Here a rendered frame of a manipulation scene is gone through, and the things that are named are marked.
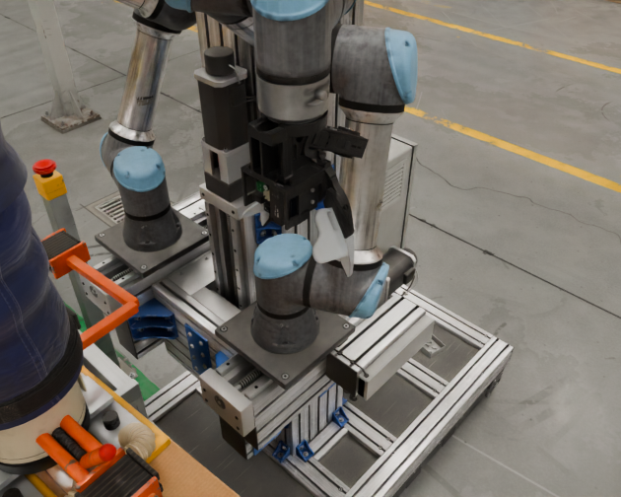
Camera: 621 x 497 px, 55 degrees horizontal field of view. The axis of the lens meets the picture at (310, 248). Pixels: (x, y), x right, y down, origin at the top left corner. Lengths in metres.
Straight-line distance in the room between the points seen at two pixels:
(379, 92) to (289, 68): 0.45
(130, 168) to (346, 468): 1.20
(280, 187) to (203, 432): 1.63
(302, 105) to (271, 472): 1.62
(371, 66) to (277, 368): 0.62
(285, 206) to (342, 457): 1.55
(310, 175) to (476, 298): 2.39
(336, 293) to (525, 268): 2.19
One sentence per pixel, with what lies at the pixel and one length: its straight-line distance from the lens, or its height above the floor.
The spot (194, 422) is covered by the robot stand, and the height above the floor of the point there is 0.21.
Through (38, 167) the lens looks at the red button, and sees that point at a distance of 2.03.
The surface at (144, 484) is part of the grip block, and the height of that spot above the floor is 1.20.
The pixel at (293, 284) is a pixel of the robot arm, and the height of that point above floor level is 1.22.
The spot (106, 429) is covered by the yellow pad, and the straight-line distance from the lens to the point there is 1.17.
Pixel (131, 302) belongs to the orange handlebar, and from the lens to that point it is 1.21.
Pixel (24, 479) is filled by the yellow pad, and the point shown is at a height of 1.08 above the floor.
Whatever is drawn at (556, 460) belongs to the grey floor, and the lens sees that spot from 2.51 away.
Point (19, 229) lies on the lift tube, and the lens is 0.82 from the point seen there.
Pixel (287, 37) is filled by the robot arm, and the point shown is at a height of 1.81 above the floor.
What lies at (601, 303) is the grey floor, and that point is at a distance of 3.18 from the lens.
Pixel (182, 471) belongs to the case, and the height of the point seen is 0.94.
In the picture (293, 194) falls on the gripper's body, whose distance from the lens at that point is 0.63.
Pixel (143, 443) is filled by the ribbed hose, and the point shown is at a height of 1.13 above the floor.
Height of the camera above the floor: 2.00
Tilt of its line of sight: 39 degrees down
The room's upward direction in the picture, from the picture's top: straight up
